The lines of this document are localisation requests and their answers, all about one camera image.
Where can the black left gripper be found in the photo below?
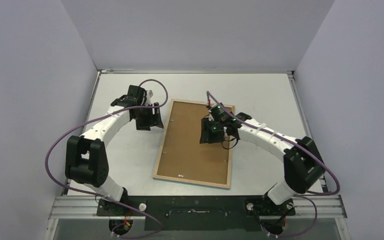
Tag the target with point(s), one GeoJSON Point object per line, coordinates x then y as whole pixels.
{"type": "Point", "coordinates": [154, 120]}

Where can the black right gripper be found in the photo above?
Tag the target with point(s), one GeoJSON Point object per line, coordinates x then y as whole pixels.
{"type": "Point", "coordinates": [208, 133]}

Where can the blue wooden picture frame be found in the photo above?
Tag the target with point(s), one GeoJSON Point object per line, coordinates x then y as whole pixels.
{"type": "Point", "coordinates": [192, 181]}

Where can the brown cardboard backing board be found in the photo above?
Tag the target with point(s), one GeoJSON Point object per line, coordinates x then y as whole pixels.
{"type": "Point", "coordinates": [185, 145]}

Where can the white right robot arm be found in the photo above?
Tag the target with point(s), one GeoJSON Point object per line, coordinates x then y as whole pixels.
{"type": "Point", "coordinates": [302, 163]}

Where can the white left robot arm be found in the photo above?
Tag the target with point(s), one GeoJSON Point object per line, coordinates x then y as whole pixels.
{"type": "Point", "coordinates": [86, 159]}

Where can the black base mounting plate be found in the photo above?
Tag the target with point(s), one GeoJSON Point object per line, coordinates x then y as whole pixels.
{"type": "Point", "coordinates": [211, 212]}

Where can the aluminium front rail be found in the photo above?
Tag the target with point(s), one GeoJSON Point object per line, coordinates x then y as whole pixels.
{"type": "Point", "coordinates": [86, 207]}

